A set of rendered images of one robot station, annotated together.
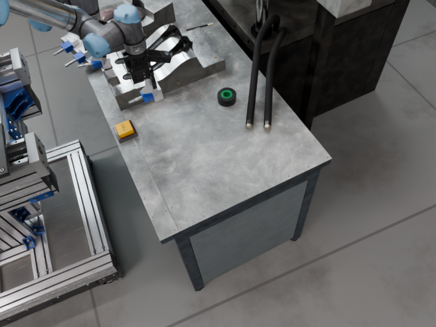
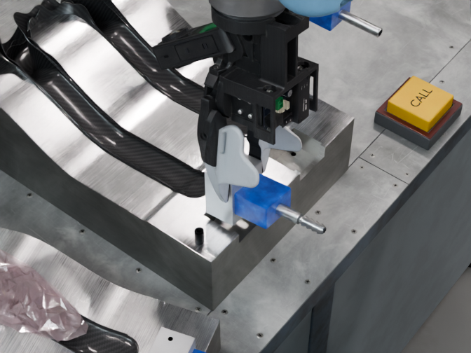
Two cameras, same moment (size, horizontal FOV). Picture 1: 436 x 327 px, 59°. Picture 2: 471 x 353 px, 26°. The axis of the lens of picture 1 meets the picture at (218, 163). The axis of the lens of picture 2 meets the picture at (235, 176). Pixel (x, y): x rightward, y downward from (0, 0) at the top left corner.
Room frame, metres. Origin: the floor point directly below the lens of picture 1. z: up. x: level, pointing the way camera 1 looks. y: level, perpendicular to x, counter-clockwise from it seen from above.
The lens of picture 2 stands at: (1.66, 1.02, 1.72)
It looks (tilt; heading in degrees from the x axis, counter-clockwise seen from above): 49 degrees down; 240
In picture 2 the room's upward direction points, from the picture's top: straight up
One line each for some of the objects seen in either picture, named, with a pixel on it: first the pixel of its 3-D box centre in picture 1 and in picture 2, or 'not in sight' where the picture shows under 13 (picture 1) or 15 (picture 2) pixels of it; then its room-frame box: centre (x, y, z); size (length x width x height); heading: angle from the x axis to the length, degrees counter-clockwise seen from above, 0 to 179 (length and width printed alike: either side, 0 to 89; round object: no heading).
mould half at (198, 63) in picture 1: (161, 60); (117, 99); (1.34, 0.20, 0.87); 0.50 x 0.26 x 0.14; 111
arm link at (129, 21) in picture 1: (128, 24); not in sight; (1.08, 0.24, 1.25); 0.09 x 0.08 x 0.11; 131
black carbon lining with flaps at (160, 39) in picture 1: (154, 51); (117, 79); (1.34, 0.22, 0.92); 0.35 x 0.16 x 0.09; 111
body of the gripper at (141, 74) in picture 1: (138, 63); not in sight; (1.08, 0.24, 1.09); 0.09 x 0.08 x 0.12; 111
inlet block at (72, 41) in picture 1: (65, 48); not in sight; (1.51, 0.65, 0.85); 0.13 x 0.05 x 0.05; 129
